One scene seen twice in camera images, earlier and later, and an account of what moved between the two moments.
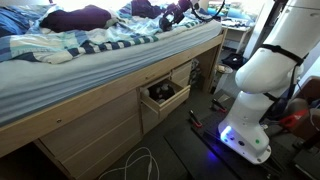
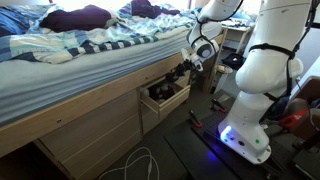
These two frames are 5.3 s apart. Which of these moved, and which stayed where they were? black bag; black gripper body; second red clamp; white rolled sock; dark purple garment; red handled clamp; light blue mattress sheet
Moved: black gripper body
Stayed: light blue mattress sheet; second red clamp; dark purple garment; red handled clamp; black bag; white rolled sock
